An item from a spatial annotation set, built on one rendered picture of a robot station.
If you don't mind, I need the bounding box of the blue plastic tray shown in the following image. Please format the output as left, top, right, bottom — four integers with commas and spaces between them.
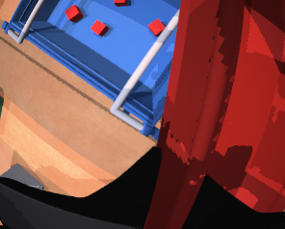
1, 0, 181, 140

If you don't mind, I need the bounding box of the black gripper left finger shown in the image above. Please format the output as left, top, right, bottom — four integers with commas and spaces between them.
0, 145, 162, 229

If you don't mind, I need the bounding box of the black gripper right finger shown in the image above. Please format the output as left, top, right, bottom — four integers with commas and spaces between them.
181, 174, 285, 229

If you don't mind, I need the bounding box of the small red block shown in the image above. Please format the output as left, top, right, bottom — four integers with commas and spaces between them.
147, 17, 166, 37
65, 5, 83, 22
90, 20, 108, 37
114, 0, 127, 7

